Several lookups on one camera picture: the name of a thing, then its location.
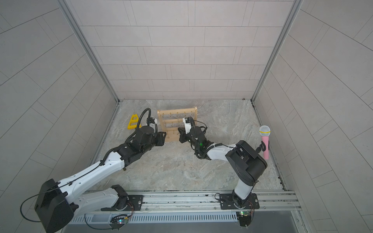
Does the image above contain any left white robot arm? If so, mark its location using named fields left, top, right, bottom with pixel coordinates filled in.
left=34, top=108, right=166, bottom=233

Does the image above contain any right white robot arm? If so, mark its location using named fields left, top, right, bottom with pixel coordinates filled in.
left=178, top=117, right=269, bottom=209

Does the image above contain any wooden jewelry display stand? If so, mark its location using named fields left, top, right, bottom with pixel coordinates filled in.
left=157, top=106, right=198, bottom=142

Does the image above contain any yellow triangular plastic piece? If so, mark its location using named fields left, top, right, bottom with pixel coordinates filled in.
left=127, top=114, right=139, bottom=130

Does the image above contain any pink toy microphone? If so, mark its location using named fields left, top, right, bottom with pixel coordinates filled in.
left=259, top=125, right=271, bottom=160

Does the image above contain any white ventilation grille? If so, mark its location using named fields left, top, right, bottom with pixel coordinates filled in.
left=70, top=212, right=238, bottom=225

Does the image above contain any left green circuit board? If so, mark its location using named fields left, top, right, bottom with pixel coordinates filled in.
left=109, top=214, right=129, bottom=231

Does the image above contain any green circuit board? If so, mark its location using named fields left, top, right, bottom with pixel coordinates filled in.
left=109, top=214, right=129, bottom=231
left=236, top=211, right=253, bottom=228

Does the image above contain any right green circuit board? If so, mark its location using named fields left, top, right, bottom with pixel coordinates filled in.
left=236, top=211, right=253, bottom=228

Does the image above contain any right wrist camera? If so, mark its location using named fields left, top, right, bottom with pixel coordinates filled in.
left=183, top=116, right=194, bottom=134

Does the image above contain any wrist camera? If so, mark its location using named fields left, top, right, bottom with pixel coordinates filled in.
left=183, top=116, right=194, bottom=134
left=147, top=117, right=157, bottom=126

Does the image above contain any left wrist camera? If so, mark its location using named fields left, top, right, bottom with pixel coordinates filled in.
left=147, top=117, right=157, bottom=126

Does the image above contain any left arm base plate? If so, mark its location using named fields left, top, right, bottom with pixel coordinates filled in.
left=101, top=195, right=144, bottom=211

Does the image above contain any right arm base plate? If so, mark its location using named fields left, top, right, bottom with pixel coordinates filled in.
left=214, top=192, right=260, bottom=210

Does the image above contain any aluminium mounting rail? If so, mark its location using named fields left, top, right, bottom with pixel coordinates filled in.
left=74, top=189, right=301, bottom=216

